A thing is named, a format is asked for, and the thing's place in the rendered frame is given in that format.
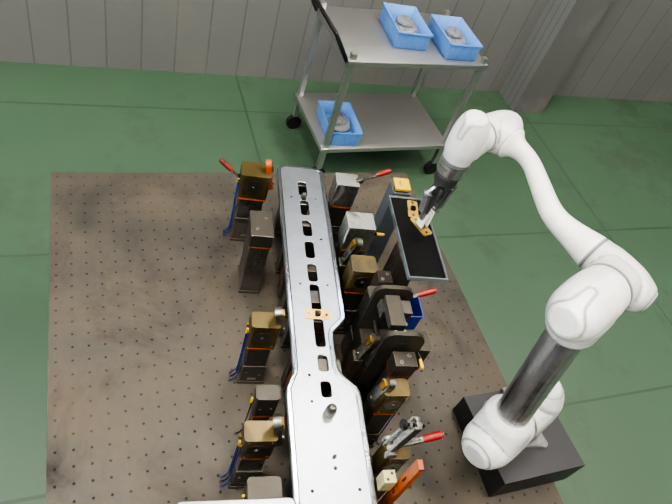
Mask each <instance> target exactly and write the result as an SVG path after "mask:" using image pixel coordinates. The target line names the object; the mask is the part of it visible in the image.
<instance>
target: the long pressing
mask: <svg viewBox="0 0 672 504"><path fill-rule="evenodd" d="M276 174H277V186H278V199H279V211H280V223H281V236H282V248H283V260H284V273H285V285H286V297H287V310H288V322H289V334H290V347H291V359H292V374H291V376H290V379H289V381H288V384H287V386H286V391H285V394H286V408H287V422H288V436H289V450H290V464H291V478H292V492H293V501H294V504H378V500H377V493H376V487H375V481H374V474H373V468H372V462H371V455H370V449H369V443H368V436H367V430H366V423H365V417H364V411H363V404H362V398H361V393H360V390H359V388H358V387H357V386H356V385H355V384H354V383H352V382H351V381H350V380H349V379H348V378H346V377H345V376H344V375H343V374H342V373H341V372H340V371H339V369H338V366H337V359H336V352H335V345H334V337H333V334H334V332H335V331H336V330H337V329H338V328H339V327H340V326H341V325H342V324H343V323H344V320H345V310H344V304H343V297H342V291H341V284H340V278H339V271H338V265H337V258H336V252H335V245H334V239H333V232H332V226H331V219H330V213H329V206H328V200H327V193H326V187H325V180H324V174H323V172H322V171H321V170H320V169H315V168H308V167H299V166H290V165H281V166H279V167H278V168H277V170H276ZM298 183H305V185H306V193H307V197H306V200H302V199H301V195H300V194H299V188H298ZM290 196H292V197H290ZM315 199H316V200H315ZM301 201H304V202H307V203H308V209H309V215H303V214H301V206H300V202H301ZM303 221H307V222H310V225H311V233H312V235H311V236H305V235H304V233H303V224H302V222H303ZM320 239H322V240H320ZM306 242H308V243H312V244H313V249H314V258H308V257H306V251H305V243H306ZM308 265H314V266H315V267H316V274H317V281H310V280H309V277H308V268H307V266H308ZM299 283H301V285H300V284H299ZM310 285H316V286H318V290H319V298H320V306H321V309H323V310H329V311H330V317H331V319H330V320H322V322H323V330H324V338H325V347H318V346H317V345H316V339H315V331H314V322H313V320H314V319H306V318H305V312H304V310H305V309H312V304H311V295H310ZM327 285H328V286H327ZM318 356H326V357H327V363H328V371H320V370H319V366H318ZM308 374H311V376H308ZM322 382H328V383H330V387H331V397H323V396H322V393H321V383H322ZM311 400H313V403H311V402H310V401H311ZM330 403H334V404H336V406H337V412H336V414H335V416H334V418H332V419H327V418H326V417H325V416H324V410H325V409H326V407H327V405H329V404H330ZM334 454H337V457H336V459H333V458H332V456H333V455H334ZM334 466H337V468H338V469H337V470H334V468H333V467H334ZM358 488H361V489H362V491H358ZM312 489H313V490H314V493H311V490H312Z"/></svg>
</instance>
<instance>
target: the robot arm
mask: <svg viewBox="0 0 672 504"><path fill-rule="evenodd" d="M524 134H525V132H524V130H523V121H522V119H521V117H520V116H519V115H518V114H517V113H515V112H513V111H510V110H498V111H494V112H490V113H487V114H485V113H484V112H482V111H480V110H475V109H473V110H468V111H466V112H465V113H464V114H462V115H461V116H460V118H459V119H458V120H457V121H456V123H455V124H454V126H453V127H452V129H451V131H450V133H449V135H448V137H447V139H446V142H445V148H444V151H443V152H442V155H441V157H440V159H439V161H438V163H437V170H436V172H435V174H434V183H433V184H432V185H431V188H430V189H429V190H426V189H424V190H423V196H422V199H421V202H420V205H419V208H418V209H419V211H420V212H421V214H420V216H419V218H418V220H417V221H416V224H417V225H418V226H419V227H420V228H421V229H422V228H423V226H424V225H425V226H426V227H428V225H429V223H430V222H431V220H432V218H433V216H434V214H435V212H436V213H439V211H438V209H442V208H443V206H444V205H445V203H446V202H447V200H448V199H449V198H450V196H451V195H452V193H453V192H454V191H455V190H456V189H457V186H456V185H457V183H458V181H459V180H461V179H462V178H463V177H464V175H465V174H466V172H467V170H468V168H469V167H470V165H471V163H472V162H473V161H474V160H477V159H478V158H479V157H480V156H481V155H483V154H484V153H486V152H488V153H492V154H495V155H497V156H499V157H501V158H502V157H511V158H513V159H514V160H516V161H517V162H518V163H519V164H520V165H521V167H522V168H523V170H524V173H525V176H526V178H527V182H528V185H529V188H530V191H531V194H532V197H533V200H534V202H535V205H536V208H537V211H538V213H539V215H540V217H541V219H542V220H543V222H544V223H545V225H546V226H547V228H548V229H549V230H550V232H551V233H552V234H553V235H554V237H555V238H556V239H557V240H558V241H559V242H560V244H561V245H562V246H563V247H564V248H565V250H566V251H567V252H568V253H569V255H570V256H571V257H572V259H573V260H574V261H575V263H576V264H577V265H578V266H579V267H580V268H581V269H582V270H581V271H580V272H578V273H576V274H575V275H573V276H572V277H570V278H569V279H568V280H567V281H565V282H564V283H563V284H562V285H561V286H560V287H559V288H557V289H556V290H555V291H554V293H553V294H552V295H551V297H550V298H549V300H548V303H547V305H546V309H545V324H546V328H545V329H544V331H543V332H542V334H541V336H540V337H539V339H538V340H537V342H536V343H535V345H534V347H533V348H532V350H531V351H530V353H529V354H528V356H527V358H526V359H525V361H524V362H523V364H522V365H521V367H520V368H519V370H518V372H517V373H516V375H515V376H514V378H513V379H512V381H511V383H510V384H509V386H508V387H503V388H501V390H500V393H501V394H497V395H494V396H492V397H491V398H490V399H489V400H488V401H485V402H484V404H483V407H482V408H481V410H480V411H479V412H478V413H477V414H476V415H475V417H474V418H473V419H472V420H471V421H470V422H469V424H468V425H467V426H466V427H465V430H464V432H463V436H462V440H461V445H462V450H463V453H464V455H465V456H466V458H467V459H468V461H469V462H470V463H471V464H473V465H474V466H476V467H477V468H480V469H484V470H493V469H498V468H501V467H503V466H505V465H506V464H508V463H509V462H510V461H512V460H513V459H514V458H515V457H516V456H517V455H518V454H519V453H520V452H521V451H522V450H523V449H524V448H541V449H545V448H546V447H547V446H548V442H547V440H546V439H545V437H544V436H543V434H542V431H544V430H545V429H546V428H547V427H548V426H549V425H550V424H551V423H552V422H553V421H554V420H555V418H556V417H557V416H558V415H559V413H560V412H561V410H562V408H563V405H564V389H563V387H562V386H561V383H560V382H559V380H560V379H561V377H562V376H563V375H564V373H565V372H566V371H567V369H568V368H569V366H570V365H571V364H572V362H573V361H574V360H575V358H576V357H577V356H578V354H579V353H580V352H581V350H582V349H585V348H588V347H590V346H592V345H593V344H594V343H595V342H596V341H597V340H598V339H599V338H600V337H601V336H602V335H603V334H604V333H605V332H606V331H607V330H608V329H609V328H610V327H611V326H612V325H613V324H614V323H615V321H616V320H617V319H618V317H619V316H620V315H621V314H622V313H623V312H624V310H627V311H629V312H639V311H644V310H645V309H647V308H648V307H649V306H650V305H651V304H652V303H653V301H654V300H655V299H656V297H657V296H658V292H657V290H658V289H657V287H656V285H655V283H654V281H653V279H652V278H651V276H650V275H649V273H648V272H647V271H646V270H645V269H644V267H643V266H642V265H641V264H640V263H638V262H637V261H636V260H635V259H634V258H633V257H632V256H631V255H629V254H628V253H627V252H626V251H625V250H624V249H622V248H621V247H619V246H618V245H616V244H614V243H613V242H612V241H610V240H609V239H607V238H606V237H604V236H603V235H601V234H599V233H597V232H595V231H593V230H592V229H590V228H588V227H587V226H585V225H583V224H582V223H580V222H579V221H577V220H576V219H574V218H573V217H572V216H570V215H569V214H568V213H567V212H566V211H565V209H564V208H563V207H562V205H561V204H560V202H559V200H558V198H557V196H556V194H555V191H554V189H553V187H552V185H551V182H550V180H549V178H548V176H547V173H546V171H545V169H544V167H543V164H542V162H541V160H540V159H539V157H538V155H537V154H536V153H535V151H534V150H533V149H532V148H531V146H530V145H529V144H528V143H527V142H526V140H525V137H524Z"/></svg>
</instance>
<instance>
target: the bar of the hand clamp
mask: <svg viewBox="0 0 672 504"><path fill-rule="evenodd" d="M424 427H425V424H422V422H421V421H420V417H418V416H412V417H411V418H410V419H409V420H408V421H407V420H406V419H401V421H400V428H399V429H398V430H397V431H395V432H394V433H393V434H392V435H391V436H390V437H389V438H388V439H387V440H385V441H384V442H383V443H382V445H383V446H384V445H387V444H388V443H394V445H393V446H392V447H391V448H390V449H388V450H387V451H386V452H385V453H384V456H385V455H386V454H387V453H389V452H397V451H398V450H399V449H400V448H402V447H403V446H404V445H405V444H406V443H407V442H409V441H410V440H411V439H412V438H413V437H415V436H416V435H417V434H418V433H419V432H420V431H422V428H424Z"/></svg>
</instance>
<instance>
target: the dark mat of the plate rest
mask: <svg viewBox="0 0 672 504"><path fill-rule="evenodd" d="M407 200H411V199H401V198H392V197H391V201H392V205H393V209H394V213H395V217H396V221H397V225H398V229H399V233H400V237H401V241H402V245H403V250H404V254H405V258H406V262H407V266H408V270H409V274H410V276H417V277H432V278H446V276H445V273H444V270H443V266H442V263H441V259H440V256H439V253H438V249H437V246H436V242H435V239H434V236H433V232H432V229H431V226H430V223H429V225H428V228H429V229H430V230H431V232H432V234H431V235H428V236H423V235H422V234H421V232H420V231H419V230H418V229H417V227H416V226H415V225H414V224H413V223H412V221H411V220H410V218H412V217H409V216H408V207H407ZM411 201H416V202H417V205H418V208H419V205H420V202H421V200H411Z"/></svg>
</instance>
